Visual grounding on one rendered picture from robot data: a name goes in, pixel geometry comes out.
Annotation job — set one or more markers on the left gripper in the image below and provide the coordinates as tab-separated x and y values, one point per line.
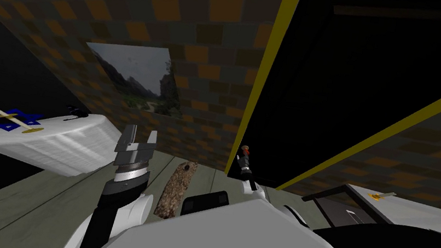
134	152

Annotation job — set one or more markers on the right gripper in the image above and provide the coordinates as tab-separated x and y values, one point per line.
243	163

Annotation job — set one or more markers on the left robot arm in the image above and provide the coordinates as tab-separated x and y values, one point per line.
109	212

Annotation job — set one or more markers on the orange door knob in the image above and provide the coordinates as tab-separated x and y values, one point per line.
245	149

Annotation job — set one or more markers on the landscape picture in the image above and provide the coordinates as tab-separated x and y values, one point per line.
139	75

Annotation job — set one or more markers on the brown speckled mat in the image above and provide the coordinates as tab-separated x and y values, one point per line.
177	188

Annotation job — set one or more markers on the white cabinet with blue star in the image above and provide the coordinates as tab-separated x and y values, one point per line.
62	143

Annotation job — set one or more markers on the black door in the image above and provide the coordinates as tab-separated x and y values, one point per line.
340	94

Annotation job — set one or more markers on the white cabinet with gold item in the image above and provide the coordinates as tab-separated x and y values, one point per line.
414	213

